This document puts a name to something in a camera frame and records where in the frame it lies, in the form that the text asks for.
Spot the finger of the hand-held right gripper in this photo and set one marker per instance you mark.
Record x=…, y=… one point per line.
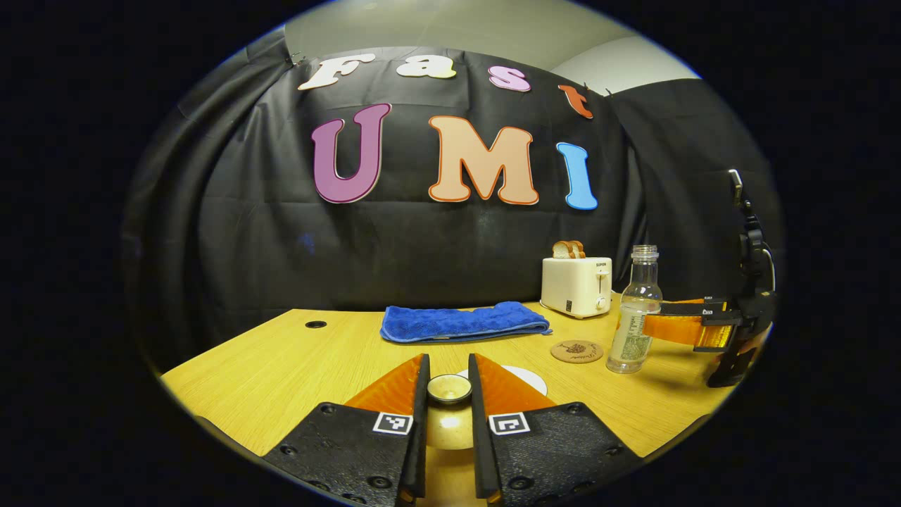
x=690, y=308
x=676, y=329

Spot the toast bread slice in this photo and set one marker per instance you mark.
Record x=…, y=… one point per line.
x=562, y=250
x=578, y=249

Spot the round wooden coaster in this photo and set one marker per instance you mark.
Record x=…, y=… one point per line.
x=577, y=351

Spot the black backdrop cloth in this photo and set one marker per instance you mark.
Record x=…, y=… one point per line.
x=246, y=211

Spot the clear plastic water bottle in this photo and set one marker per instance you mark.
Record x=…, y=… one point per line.
x=630, y=345

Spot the white toaster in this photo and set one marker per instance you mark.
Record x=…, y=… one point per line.
x=574, y=285

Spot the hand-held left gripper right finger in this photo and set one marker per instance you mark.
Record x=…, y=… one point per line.
x=480, y=436

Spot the blue folded towel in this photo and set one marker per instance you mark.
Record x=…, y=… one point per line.
x=464, y=322

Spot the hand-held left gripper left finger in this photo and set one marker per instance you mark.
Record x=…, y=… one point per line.
x=421, y=436

